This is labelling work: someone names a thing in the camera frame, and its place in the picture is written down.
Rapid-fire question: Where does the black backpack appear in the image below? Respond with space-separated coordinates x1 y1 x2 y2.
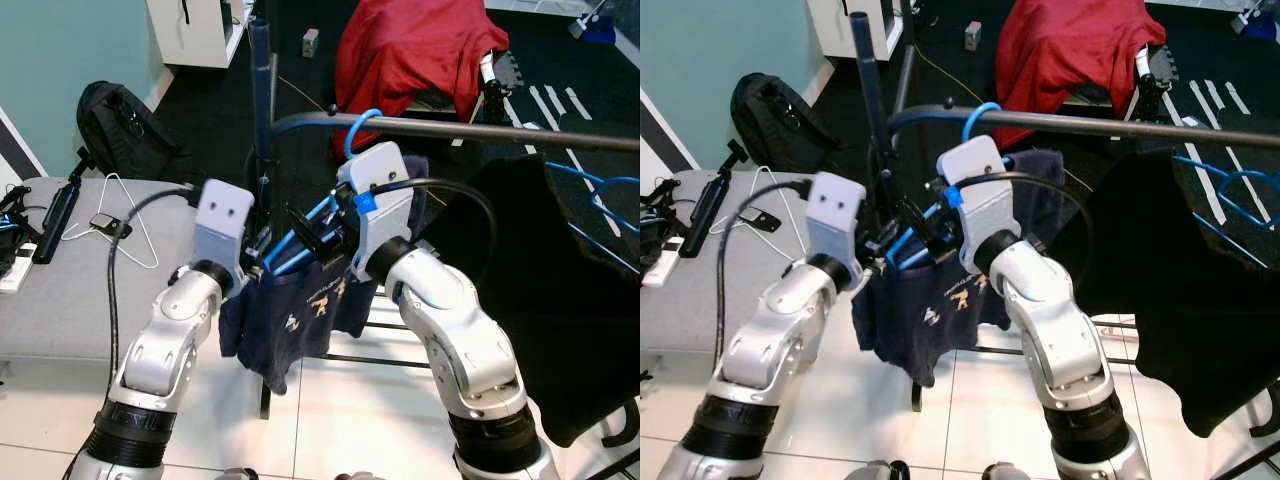
730 72 836 173
76 80 181 183

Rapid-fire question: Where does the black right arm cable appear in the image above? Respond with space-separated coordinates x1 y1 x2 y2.
375 178 499 271
985 170 1096 291

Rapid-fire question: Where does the blue clothes hanger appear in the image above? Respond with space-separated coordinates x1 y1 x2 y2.
1172 152 1280 271
885 102 1003 271
545 160 640 271
262 108 386 276

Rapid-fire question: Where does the black garment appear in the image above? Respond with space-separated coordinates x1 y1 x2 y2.
1050 145 1280 438
425 150 640 448

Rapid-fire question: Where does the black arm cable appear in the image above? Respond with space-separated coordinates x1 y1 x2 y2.
100 185 201 401
375 178 499 271
712 178 813 376
985 170 1096 291

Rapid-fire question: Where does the black tripod stick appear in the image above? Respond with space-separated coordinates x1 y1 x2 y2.
33 148 98 266
688 140 751 259

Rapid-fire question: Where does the red cloth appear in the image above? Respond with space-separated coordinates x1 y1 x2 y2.
993 0 1166 149
332 0 509 156

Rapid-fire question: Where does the light grey right wrist camera mount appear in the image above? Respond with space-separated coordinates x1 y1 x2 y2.
335 142 416 283
935 135 1023 273

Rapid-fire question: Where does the white cabinet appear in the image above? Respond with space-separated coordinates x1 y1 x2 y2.
145 0 256 71
805 0 906 61

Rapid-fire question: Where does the grey upholstered ottoman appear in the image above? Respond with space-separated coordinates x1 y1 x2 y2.
0 177 263 366
640 170 861 386

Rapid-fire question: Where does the light grey left wrist camera mount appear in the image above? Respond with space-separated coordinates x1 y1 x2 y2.
805 172 867 291
193 178 256 296

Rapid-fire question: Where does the black and white gadget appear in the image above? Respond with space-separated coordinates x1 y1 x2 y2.
478 48 526 121
1132 42 1181 111

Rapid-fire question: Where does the white wire hanger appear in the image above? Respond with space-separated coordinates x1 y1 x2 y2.
62 172 161 271
712 165 811 261

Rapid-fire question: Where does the black metal clothes rack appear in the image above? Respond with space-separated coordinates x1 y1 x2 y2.
848 10 1280 413
245 15 640 421

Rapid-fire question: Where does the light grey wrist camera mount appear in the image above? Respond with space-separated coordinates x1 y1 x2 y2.
335 142 416 283
805 172 867 291
935 135 1023 273
193 178 256 296

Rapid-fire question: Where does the white power strip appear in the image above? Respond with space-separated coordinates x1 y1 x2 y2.
0 240 39 294
642 235 686 289

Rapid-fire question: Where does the yellow floor cable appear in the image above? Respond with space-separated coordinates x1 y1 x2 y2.
915 45 986 106
272 70 336 116

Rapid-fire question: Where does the navy blue garment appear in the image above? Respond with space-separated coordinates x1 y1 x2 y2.
852 148 1066 389
218 155 431 396

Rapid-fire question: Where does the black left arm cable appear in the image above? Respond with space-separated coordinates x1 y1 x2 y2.
100 185 201 401
712 178 813 376

